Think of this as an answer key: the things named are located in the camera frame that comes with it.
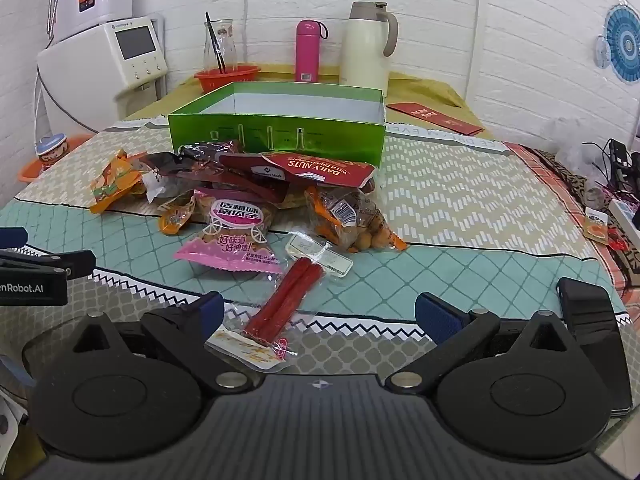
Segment green cardboard box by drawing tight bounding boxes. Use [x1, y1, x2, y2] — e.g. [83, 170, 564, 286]
[167, 81, 388, 170]

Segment glass carafe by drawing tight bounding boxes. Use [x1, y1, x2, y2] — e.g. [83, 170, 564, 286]
[202, 18, 237, 73]

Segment orange plastic bowl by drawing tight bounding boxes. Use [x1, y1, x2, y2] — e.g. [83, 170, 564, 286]
[19, 135, 83, 182]

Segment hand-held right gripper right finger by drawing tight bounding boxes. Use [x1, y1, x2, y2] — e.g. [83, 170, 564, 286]
[385, 291, 573, 396]

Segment red sausage stick packet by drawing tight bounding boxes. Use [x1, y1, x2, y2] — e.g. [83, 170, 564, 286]
[205, 255, 323, 372]

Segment small orange card packet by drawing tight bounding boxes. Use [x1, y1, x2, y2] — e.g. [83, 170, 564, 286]
[584, 207, 610, 246]

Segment pink snack packet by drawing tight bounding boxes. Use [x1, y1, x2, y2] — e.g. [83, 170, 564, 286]
[173, 187, 286, 275]

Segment blue round wall decoration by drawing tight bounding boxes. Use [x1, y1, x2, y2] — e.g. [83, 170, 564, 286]
[595, 0, 640, 83]

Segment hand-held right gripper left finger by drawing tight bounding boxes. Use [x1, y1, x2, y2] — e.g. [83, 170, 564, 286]
[72, 291, 251, 393]

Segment orange jelly cup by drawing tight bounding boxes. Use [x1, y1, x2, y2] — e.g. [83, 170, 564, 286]
[158, 191, 197, 236]

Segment cream thermal jug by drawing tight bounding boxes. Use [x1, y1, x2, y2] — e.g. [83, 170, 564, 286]
[341, 1, 399, 98]

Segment pink thermos bottle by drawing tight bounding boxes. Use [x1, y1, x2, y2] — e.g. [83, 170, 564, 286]
[295, 19, 329, 83]

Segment black chargers and cables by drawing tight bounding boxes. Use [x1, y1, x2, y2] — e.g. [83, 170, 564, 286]
[607, 139, 640, 191]

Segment clear bag of nuts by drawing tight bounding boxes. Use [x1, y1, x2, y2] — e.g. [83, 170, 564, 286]
[305, 185, 407, 253]

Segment orange snack packet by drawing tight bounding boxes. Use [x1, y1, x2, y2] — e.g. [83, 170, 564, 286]
[89, 149, 146, 215]

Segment maroon snack packet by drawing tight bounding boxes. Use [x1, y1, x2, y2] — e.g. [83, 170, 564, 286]
[139, 152, 288, 206]

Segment black flat device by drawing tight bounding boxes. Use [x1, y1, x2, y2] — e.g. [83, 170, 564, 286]
[556, 276, 633, 418]

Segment red plastic basket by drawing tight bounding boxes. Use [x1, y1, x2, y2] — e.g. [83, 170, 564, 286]
[194, 64, 262, 94]

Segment yellow cloth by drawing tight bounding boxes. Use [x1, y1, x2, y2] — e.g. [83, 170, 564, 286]
[125, 65, 493, 138]

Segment small clear packet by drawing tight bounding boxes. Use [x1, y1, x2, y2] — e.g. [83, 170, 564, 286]
[285, 231, 353, 278]

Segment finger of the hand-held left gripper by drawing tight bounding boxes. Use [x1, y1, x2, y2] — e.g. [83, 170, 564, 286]
[0, 249, 97, 281]
[0, 227, 29, 250]

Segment patterned tablecloth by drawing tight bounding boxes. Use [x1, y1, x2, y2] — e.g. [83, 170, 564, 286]
[0, 119, 632, 480]

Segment clear plastic bag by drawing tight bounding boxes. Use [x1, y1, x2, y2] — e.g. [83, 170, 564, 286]
[552, 117, 613, 176]

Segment red nuts packet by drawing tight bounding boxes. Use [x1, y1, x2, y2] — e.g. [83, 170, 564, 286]
[220, 151, 377, 198]

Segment leopard print cloth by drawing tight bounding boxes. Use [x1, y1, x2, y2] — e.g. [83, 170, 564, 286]
[542, 152, 640, 261]

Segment red envelope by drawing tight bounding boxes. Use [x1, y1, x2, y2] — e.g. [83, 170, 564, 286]
[387, 102, 485, 136]

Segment white power strip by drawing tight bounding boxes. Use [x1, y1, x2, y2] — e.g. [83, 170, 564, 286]
[609, 199, 640, 241]

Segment cartoon print cup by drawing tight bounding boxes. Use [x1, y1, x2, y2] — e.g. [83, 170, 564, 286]
[36, 132, 68, 171]

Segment black straw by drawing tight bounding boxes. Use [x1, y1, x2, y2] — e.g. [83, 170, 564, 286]
[204, 11, 227, 73]

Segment white appliance with screen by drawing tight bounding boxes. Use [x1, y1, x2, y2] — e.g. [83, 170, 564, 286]
[36, 16, 168, 133]

